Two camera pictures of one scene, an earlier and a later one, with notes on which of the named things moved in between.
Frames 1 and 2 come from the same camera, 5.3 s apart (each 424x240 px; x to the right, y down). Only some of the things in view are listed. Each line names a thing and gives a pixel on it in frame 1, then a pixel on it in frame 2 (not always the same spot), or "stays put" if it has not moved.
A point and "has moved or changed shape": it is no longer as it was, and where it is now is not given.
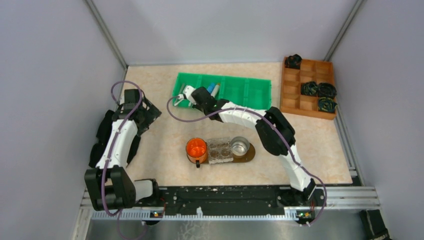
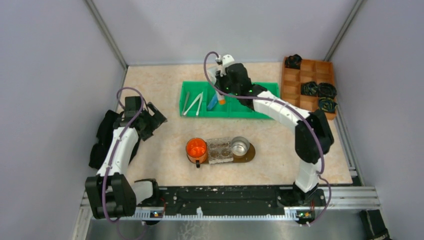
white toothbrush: (178, 102) to (198, 96)
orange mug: (196, 151) stays put
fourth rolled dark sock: (326, 104) stays put
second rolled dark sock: (309, 88) stays put
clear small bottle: (214, 92) has moved or changed shape
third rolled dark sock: (326, 90) stays put
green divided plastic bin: (246, 92) has moved or changed shape
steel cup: (239, 146) stays put
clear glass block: (219, 150) stays put
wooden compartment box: (291, 100) stays put
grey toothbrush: (182, 88) to (186, 103)
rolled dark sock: (293, 61) stays put
